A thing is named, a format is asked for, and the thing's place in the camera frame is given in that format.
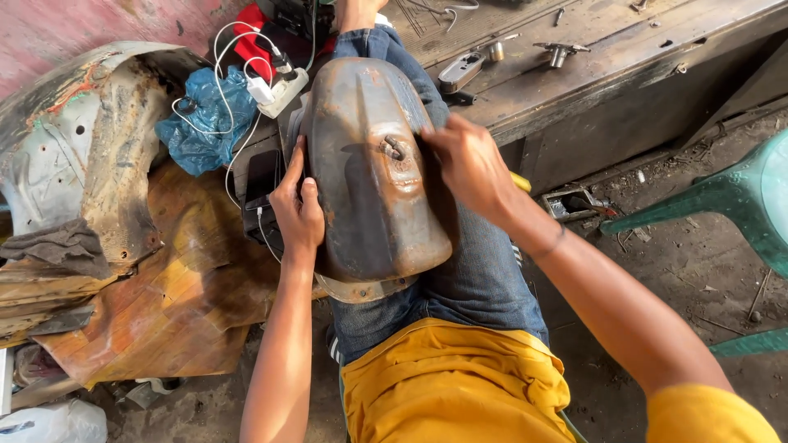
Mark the person's right hand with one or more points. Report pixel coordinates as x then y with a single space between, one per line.
477 172

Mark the person's left hand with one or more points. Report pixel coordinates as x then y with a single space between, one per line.
298 215

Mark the person's right fingers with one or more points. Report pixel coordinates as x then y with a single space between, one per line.
444 138

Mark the rusty metal fuel tank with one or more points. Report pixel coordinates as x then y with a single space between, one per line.
369 209

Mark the silver metal lock plate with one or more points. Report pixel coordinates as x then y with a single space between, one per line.
460 71

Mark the yellow object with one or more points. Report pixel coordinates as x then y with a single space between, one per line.
521 182

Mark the small metal cylinder bolt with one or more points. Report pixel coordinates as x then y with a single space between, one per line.
496 50

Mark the metal fuel tap fitting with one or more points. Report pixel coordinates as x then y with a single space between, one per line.
559 53

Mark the person's blue jeans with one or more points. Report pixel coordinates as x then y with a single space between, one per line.
480 277

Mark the person's foot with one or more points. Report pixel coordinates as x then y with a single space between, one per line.
357 12

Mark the white power strip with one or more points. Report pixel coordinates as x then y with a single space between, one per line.
284 93

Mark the rusty metal workbench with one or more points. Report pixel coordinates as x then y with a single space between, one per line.
615 86

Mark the black phone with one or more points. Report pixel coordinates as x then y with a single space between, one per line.
263 178

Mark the white charger adapter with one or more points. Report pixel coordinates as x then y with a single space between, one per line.
260 90

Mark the black device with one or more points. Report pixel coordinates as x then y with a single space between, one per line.
295 17

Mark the red cloth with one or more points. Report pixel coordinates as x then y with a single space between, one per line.
246 43

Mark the blue plastic bag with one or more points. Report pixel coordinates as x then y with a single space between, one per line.
206 126

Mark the person's yellow shirt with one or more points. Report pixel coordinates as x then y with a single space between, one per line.
455 387

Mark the green plastic chair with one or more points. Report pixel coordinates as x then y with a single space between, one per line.
739 197

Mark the rusty car fender panel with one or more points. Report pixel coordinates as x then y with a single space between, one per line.
92 141

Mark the grey rag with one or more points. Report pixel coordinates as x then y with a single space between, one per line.
58 246

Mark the flat grey metal scrap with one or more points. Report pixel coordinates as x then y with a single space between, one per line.
61 321

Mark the white plastic bag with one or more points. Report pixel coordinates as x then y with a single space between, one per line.
55 424

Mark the small metal box frame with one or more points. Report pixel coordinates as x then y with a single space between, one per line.
557 206

